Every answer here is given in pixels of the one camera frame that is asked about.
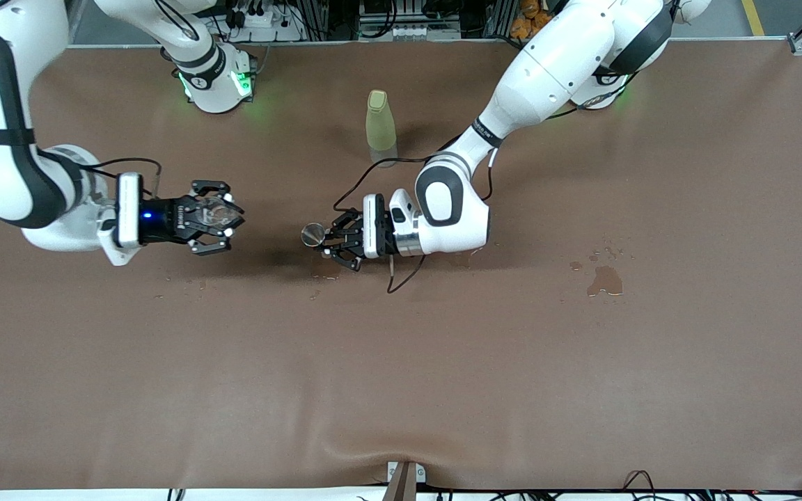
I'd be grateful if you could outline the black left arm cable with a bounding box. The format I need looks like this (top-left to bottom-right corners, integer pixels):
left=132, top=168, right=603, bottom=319
left=333, top=150, right=499, bottom=213

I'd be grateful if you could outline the white power strip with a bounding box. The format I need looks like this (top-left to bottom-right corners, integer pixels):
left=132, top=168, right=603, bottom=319
left=230, top=8, right=290, bottom=32

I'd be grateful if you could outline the black camera cable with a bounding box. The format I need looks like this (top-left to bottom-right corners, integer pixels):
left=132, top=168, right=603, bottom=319
left=386, top=254, right=427, bottom=294

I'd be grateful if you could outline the brown table mat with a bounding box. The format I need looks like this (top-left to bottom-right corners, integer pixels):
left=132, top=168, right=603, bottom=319
left=0, top=38, right=802, bottom=491

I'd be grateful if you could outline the black equipment box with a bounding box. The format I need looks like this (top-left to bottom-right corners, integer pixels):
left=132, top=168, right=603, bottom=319
left=358, top=0, right=463, bottom=41

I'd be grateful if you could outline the orange packaged goods pile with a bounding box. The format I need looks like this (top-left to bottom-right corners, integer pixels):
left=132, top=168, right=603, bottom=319
left=510, top=0, right=548, bottom=39

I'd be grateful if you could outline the clear glass measuring cup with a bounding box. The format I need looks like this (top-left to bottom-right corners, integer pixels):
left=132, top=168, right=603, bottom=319
left=196, top=196, right=236, bottom=234

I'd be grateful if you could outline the metal table clamp bracket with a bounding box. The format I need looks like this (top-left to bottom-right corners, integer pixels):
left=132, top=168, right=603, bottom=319
left=386, top=461, right=427, bottom=501

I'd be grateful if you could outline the yellow-green plastic bottle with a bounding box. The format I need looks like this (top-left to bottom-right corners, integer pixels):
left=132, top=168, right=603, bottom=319
left=365, top=89, right=399, bottom=168

